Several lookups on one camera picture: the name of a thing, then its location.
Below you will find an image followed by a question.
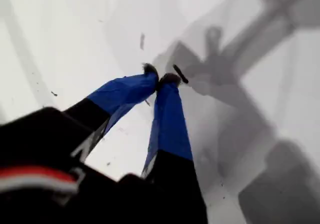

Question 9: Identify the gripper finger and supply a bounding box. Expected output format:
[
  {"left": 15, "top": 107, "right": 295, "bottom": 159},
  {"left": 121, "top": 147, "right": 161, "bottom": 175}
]
[
  {"left": 140, "top": 72, "right": 209, "bottom": 224},
  {"left": 62, "top": 62, "right": 160, "bottom": 161}
]

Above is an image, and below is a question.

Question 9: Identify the small black debris strip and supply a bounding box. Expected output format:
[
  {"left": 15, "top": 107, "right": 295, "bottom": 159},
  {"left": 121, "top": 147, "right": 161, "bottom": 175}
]
[{"left": 172, "top": 63, "right": 190, "bottom": 84}]

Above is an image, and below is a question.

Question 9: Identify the red white wire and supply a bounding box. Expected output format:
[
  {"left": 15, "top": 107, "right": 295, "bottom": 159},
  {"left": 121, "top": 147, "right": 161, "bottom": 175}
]
[{"left": 0, "top": 165, "right": 79, "bottom": 194}]

